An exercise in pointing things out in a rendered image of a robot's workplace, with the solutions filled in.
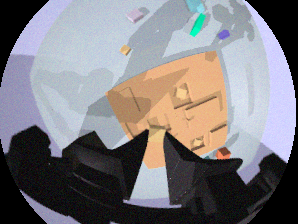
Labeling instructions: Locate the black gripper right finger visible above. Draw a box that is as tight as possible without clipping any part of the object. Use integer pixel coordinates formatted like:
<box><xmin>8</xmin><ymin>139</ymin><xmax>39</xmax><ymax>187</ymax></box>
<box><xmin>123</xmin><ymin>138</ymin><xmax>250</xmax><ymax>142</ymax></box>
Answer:
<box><xmin>164</xmin><ymin>131</ymin><xmax>243</xmax><ymax>205</ymax></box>

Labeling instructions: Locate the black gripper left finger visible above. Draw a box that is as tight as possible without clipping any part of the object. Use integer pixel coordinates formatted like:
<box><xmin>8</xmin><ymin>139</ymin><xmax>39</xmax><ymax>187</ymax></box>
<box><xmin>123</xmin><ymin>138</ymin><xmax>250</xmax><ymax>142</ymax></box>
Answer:
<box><xmin>72</xmin><ymin>128</ymin><xmax>150</xmax><ymax>200</ymax></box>

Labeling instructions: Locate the small green block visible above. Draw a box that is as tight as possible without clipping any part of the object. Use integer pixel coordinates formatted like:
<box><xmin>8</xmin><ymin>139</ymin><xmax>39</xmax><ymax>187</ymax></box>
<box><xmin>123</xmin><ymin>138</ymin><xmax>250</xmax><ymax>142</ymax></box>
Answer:
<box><xmin>190</xmin><ymin>14</ymin><xmax>206</xmax><ymax>36</ymax></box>

